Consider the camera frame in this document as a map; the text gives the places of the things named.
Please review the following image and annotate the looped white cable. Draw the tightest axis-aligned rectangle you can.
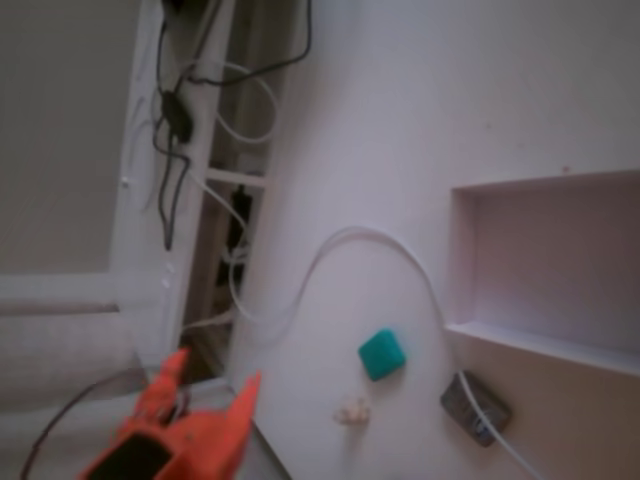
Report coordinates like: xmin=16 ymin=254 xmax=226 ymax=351
xmin=187 ymin=59 xmax=279 ymax=146

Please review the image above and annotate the long white cable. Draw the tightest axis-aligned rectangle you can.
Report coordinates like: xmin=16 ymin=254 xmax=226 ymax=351
xmin=183 ymin=168 xmax=544 ymax=480

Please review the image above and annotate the thin black cable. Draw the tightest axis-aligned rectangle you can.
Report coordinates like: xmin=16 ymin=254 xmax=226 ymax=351
xmin=187 ymin=0 xmax=314 ymax=86

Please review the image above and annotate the white cardboard box bin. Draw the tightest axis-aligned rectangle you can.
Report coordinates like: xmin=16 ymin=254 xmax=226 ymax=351
xmin=444 ymin=169 xmax=640 ymax=379

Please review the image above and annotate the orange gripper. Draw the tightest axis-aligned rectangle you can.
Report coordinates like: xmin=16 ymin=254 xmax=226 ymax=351
xmin=79 ymin=348 xmax=262 ymax=480

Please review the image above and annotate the black cable with inline box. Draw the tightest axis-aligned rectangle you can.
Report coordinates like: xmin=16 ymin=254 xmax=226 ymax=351
xmin=152 ymin=0 xmax=224 ymax=251

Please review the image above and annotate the small beige figurine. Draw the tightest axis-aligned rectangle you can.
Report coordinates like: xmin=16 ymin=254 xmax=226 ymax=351
xmin=333 ymin=394 xmax=372 ymax=426

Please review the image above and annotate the small grey flat device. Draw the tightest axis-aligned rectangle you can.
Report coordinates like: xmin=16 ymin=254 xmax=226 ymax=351
xmin=439 ymin=369 xmax=512 ymax=448

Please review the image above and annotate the black plug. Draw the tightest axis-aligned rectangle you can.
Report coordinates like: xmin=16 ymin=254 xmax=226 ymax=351
xmin=227 ymin=183 xmax=255 ymax=254

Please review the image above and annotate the white furniture frame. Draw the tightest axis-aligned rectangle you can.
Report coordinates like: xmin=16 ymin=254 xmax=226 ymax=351
xmin=107 ymin=0 xmax=289 ymax=409

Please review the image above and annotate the green rounded cube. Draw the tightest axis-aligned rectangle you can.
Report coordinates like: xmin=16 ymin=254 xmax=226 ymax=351
xmin=357 ymin=327 xmax=407 ymax=384

